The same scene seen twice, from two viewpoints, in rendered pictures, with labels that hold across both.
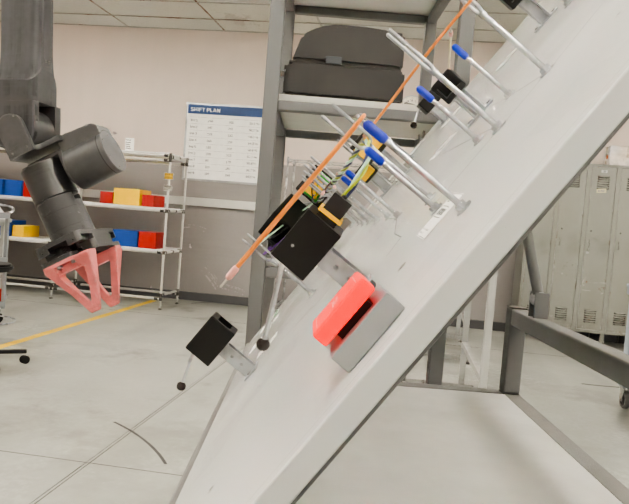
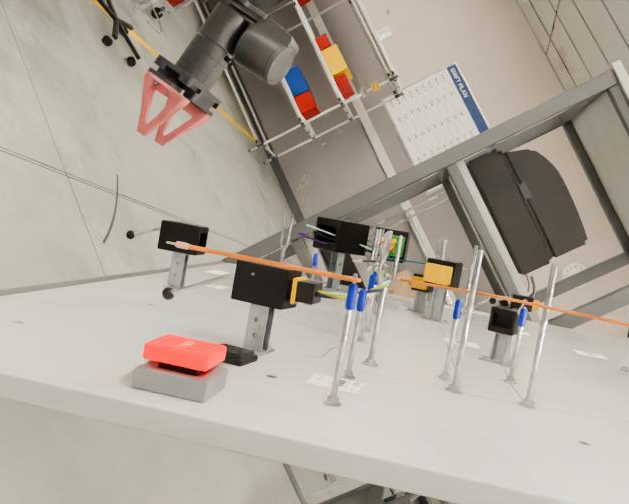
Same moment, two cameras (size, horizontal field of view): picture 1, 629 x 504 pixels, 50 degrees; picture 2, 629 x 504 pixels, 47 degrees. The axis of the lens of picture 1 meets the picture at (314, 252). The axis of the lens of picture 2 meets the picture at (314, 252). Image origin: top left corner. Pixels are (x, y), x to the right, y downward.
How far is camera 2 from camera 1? 16 cm
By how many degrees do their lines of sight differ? 6
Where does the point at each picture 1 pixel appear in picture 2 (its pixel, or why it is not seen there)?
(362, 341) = (160, 384)
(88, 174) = (247, 59)
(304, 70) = (499, 169)
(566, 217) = not seen: hidden behind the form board
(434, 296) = (212, 423)
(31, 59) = not seen: outside the picture
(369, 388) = (118, 411)
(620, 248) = not seen: outside the picture
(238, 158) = (430, 140)
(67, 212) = (207, 60)
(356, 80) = (518, 222)
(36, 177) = (221, 17)
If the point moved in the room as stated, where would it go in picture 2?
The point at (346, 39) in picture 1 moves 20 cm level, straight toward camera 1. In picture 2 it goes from (551, 191) to (565, 182)
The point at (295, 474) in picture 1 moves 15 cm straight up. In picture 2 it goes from (27, 390) to (213, 301)
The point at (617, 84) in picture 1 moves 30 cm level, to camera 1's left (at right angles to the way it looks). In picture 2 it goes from (454, 478) to (256, 60)
